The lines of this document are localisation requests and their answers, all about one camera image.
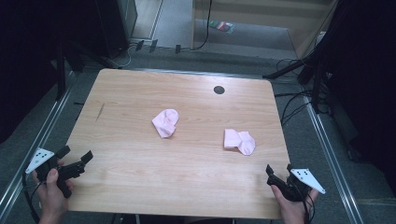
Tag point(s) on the person's left hand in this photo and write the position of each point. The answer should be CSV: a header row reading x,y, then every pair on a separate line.
x,y
52,199

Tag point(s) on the black cabinet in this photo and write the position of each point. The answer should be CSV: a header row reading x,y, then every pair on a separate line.
x,y
115,25

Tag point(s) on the black stand leg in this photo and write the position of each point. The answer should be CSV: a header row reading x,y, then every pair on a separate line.
x,y
286,69

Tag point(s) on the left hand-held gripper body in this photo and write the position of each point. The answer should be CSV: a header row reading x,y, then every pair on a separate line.
x,y
40,157

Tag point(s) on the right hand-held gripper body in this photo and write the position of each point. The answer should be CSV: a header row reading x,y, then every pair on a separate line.
x,y
306,179

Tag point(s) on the black metal stand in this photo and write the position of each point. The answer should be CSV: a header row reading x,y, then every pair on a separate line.
x,y
60,71

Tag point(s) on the metal floor rail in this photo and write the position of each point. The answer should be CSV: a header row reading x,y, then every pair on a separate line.
x,y
34,146
333,158

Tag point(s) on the pink sock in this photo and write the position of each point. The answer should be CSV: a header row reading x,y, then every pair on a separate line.
x,y
166,123
239,141

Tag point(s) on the colourful packet on floor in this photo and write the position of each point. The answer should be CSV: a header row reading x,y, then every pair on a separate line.
x,y
221,25

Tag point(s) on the person's right hand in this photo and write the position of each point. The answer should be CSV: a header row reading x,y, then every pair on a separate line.
x,y
294,211

